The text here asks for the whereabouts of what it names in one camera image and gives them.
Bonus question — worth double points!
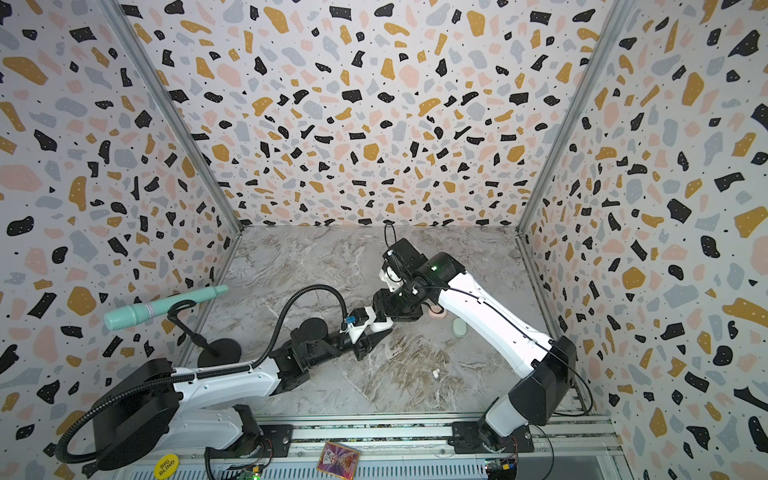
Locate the mint green earbud charging case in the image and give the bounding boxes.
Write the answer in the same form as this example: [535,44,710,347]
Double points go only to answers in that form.
[452,318,468,338]

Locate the white earbud charging case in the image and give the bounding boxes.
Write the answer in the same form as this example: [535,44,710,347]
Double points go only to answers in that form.
[367,317,394,333]

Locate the pink earbud charging case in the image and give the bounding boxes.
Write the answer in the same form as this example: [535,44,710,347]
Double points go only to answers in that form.
[428,305,446,319]

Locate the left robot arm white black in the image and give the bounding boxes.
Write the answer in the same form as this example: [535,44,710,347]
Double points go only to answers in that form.
[93,308,393,471]

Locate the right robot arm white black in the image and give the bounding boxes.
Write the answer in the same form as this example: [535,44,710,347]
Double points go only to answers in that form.
[374,248,576,452]

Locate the colourful card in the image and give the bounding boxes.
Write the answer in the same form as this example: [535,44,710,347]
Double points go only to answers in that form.
[317,442,361,480]

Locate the black microphone stand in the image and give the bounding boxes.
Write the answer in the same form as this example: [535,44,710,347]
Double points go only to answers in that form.
[167,300,242,368]

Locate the yellow round sticker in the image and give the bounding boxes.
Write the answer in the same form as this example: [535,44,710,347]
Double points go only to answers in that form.
[153,453,180,480]

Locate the mint green microphone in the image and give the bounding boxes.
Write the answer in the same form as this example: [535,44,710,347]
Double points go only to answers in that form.
[103,285,229,331]

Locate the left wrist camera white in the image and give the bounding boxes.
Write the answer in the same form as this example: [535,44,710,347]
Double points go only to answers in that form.
[341,306,375,343]

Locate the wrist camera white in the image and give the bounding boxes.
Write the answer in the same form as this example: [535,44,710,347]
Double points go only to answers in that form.
[379,263,404,292]
[341,306,375,343]

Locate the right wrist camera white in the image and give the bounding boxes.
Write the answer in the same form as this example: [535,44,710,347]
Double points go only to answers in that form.
[379,263,404,292]

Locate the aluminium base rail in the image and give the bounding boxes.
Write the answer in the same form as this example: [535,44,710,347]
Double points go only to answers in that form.
[113,411,625,480]

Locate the black corrugated cable conduit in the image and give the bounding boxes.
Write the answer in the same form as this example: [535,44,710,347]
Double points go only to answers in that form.
[55,284,350,464]

